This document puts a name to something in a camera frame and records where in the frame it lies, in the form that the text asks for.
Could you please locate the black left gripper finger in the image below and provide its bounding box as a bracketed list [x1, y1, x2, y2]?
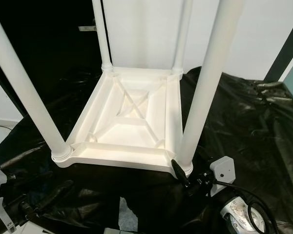
[37, 179, 75, 215]

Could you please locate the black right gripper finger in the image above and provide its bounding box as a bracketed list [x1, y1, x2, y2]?
[171, 159, 192, 188]

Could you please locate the wide grey tape piece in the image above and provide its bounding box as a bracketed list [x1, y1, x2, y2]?
[119, 197, 140, 232]

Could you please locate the black plastic cover sheet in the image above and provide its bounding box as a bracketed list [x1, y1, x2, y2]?
[0, 66, 293, 232]

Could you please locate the black door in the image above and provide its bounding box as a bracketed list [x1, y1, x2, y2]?
[0, 0, 108, 117]

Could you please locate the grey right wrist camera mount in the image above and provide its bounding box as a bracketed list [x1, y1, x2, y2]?
[209, 156, 236, 198]

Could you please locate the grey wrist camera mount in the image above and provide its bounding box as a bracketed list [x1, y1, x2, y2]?
[209, 156, 236, 198]
[0, 168, 15, 230]

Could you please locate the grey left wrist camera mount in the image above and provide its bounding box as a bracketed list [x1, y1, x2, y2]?
[0, 168, 15, 230]

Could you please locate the black wall column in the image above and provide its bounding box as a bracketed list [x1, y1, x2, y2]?
[264, 15, 293, 81]

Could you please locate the silver door handle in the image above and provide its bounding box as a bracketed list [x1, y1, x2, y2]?
[79, 24, 98, 33]

